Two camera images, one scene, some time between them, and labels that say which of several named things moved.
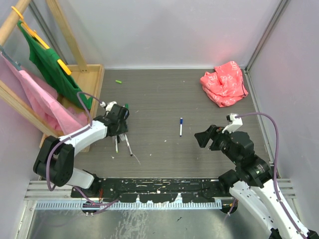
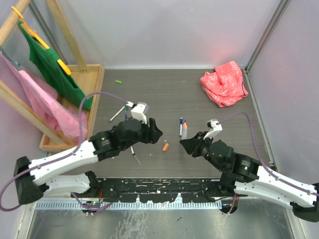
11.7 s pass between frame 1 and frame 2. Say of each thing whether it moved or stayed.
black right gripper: moved
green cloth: stayed
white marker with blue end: stayed
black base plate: stayed
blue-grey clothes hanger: stayed
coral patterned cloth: stayed
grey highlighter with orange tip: moved
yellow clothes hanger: stayed
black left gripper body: moved
